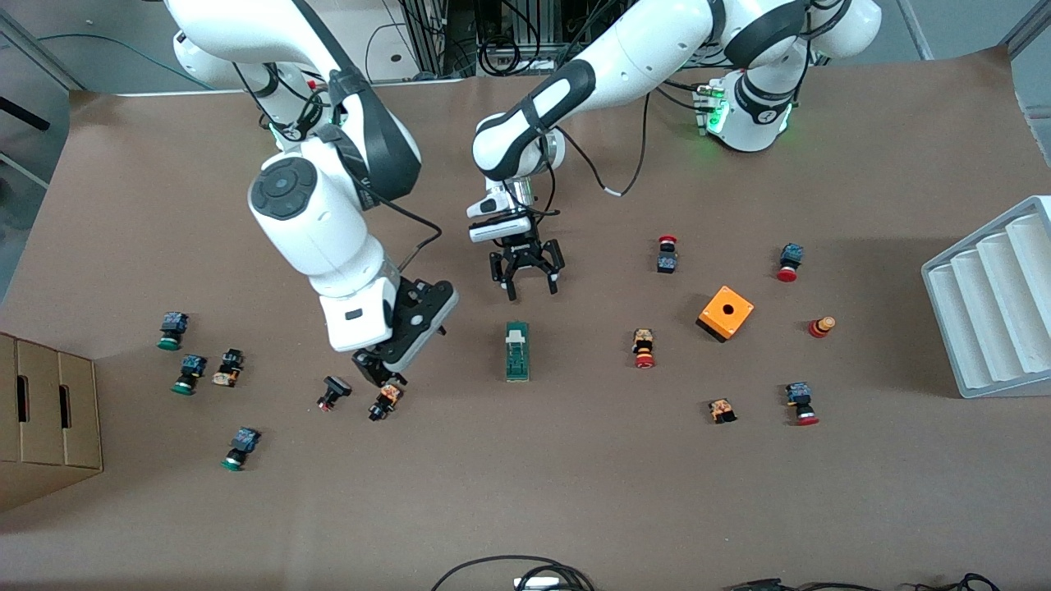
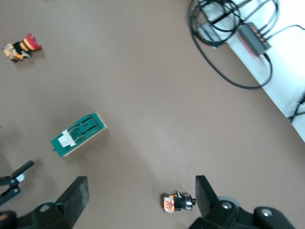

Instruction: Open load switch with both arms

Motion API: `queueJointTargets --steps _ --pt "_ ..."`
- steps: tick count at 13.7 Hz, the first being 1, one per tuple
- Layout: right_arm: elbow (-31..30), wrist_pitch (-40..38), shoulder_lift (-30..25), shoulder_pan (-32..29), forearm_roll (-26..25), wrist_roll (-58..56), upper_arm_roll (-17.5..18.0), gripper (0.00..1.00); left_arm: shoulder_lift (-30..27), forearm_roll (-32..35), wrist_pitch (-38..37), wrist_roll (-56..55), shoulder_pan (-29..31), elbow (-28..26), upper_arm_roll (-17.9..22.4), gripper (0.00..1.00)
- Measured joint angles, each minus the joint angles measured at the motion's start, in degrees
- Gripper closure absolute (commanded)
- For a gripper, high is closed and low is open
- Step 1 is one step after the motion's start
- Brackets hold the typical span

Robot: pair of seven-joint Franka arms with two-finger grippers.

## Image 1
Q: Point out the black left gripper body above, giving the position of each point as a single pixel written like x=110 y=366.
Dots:
x=525 y=258

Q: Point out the green load switch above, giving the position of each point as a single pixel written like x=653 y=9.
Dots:
x=517 y=353

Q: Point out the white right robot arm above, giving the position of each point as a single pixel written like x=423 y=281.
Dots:
x=312 y=222

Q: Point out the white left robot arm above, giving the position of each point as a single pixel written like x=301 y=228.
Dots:
x=640 y=49

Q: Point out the black rectangular push button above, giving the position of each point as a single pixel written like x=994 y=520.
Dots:
x=335 y=386

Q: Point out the red button black base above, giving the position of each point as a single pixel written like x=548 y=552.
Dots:
x=667 y=263

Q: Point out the red stop button orange base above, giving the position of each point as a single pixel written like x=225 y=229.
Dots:
x=644 y=353

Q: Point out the green mushroom push button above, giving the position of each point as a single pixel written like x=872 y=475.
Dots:
x=244 y=442
x=174 y=322
x=193 y=365

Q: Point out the small orange contact block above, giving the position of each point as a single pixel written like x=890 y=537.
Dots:
x=722 y=409

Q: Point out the red mushroom button blue base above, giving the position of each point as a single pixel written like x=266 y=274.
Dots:
x=791 y=256
x=800 y=398

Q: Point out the white plug adapter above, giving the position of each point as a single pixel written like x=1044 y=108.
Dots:
x=538 y=584

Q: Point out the small red yellow button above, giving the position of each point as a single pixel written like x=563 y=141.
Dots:
x=819 y=328

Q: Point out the brown cardboard box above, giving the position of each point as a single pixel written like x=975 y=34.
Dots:
x=49 y=443

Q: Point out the grey white ribbed tray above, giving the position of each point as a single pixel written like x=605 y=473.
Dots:
x=985 y=304

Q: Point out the black rod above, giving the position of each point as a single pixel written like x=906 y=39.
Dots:
x=20 y=111

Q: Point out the orange button enclosure box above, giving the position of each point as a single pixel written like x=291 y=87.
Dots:
x=739 y=316

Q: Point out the grey metal frame bar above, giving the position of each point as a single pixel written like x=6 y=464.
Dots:
x=1030 y=25
x=41 y=51
x=915 y=29

